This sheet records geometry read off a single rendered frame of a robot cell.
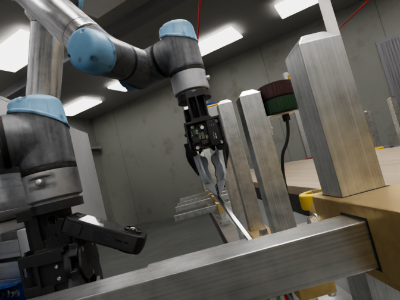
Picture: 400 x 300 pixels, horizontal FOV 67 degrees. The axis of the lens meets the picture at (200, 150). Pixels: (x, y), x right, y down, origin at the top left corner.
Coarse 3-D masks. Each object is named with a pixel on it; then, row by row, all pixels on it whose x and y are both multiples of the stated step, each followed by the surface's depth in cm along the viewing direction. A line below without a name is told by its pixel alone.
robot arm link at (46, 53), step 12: (72, 0) 81; (24, 12) 79; (36, 24) 78; (36, 36) 79; (48, 36) 79; (36, 48) 79; (48, 48) 80; (60, 48) 82; (36, 60) 79; (48, 60) 80; (60, 60) 83; (36, 72) 80; (48, 72) 80; (60, 72) 84; (36, 84) 80; (48, 84) 81; (60, 84) 85; (60, 96) 86
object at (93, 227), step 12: (72, 216) 43; (84, 216) 44; (72, 228) 41; (84, 228) 41; (96, 228) 42; (108, 228) 42; (120, 228) 44; (132, 228) 43; (96, 240) 41; (108, 240) 41; (120, 240) 42; (132, 240) 42; (144, 240) 43; (132, 252) 41
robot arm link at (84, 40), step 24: (24, 0) 61; (48, 0) 58; (48, 24) 59; (72, 24) 56; (96, 24) 58; (72, 48) 53; (96, 48) 51; (120, 48) 56; (96, 72) 54; (120, 72) 58
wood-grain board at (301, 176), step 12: (384, 156) 119; (396, 156) 108; (288, 168) 198; (300, 168) 170; (312, 168) 148; (384, 168) 84; (396, 168) 78; (288, 180) 120; (300, 180) 109; (312, 180) 99; (396, 180) 62; (300, 192) 93
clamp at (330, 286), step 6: (330, 282) 40; (312, 288) 39; (318, 288) 40; (324, 288) 40; (330, 288) 40; (300, 294) 39; (306, 294) 39; (312, 294) 39; (318, 294) 39; (324, 294) 39
